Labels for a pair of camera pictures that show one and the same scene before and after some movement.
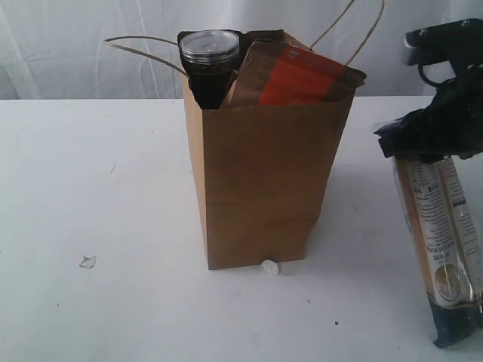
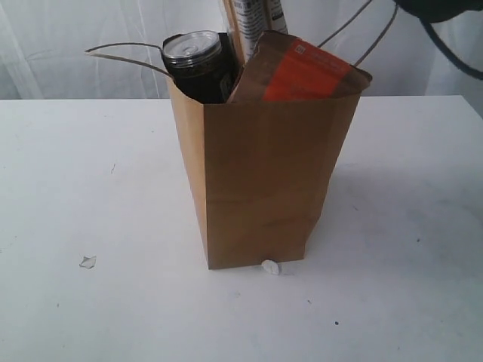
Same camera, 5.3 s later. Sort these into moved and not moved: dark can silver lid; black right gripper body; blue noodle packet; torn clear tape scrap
Moved: dark can silver lid; black right gripper body; blue noodle packet
Not moved: torn clear tape scrap
